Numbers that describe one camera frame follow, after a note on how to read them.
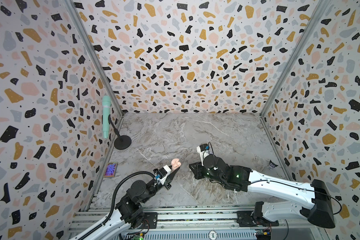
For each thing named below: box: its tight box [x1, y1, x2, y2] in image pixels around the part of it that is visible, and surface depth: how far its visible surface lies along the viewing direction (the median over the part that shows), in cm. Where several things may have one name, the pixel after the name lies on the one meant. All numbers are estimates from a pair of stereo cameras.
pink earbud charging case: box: [171, 158, 182, 172], surface depth 68 cm
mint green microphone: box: [102, 95, 111, 139], surface depth 81 cm
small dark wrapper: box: [269, 159, 279, 170], surface depth 92 cm
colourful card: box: [103, 162, 118, 178], surface depth 91 cm
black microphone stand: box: [108, 114, 132, 150], surface depth 104 cm
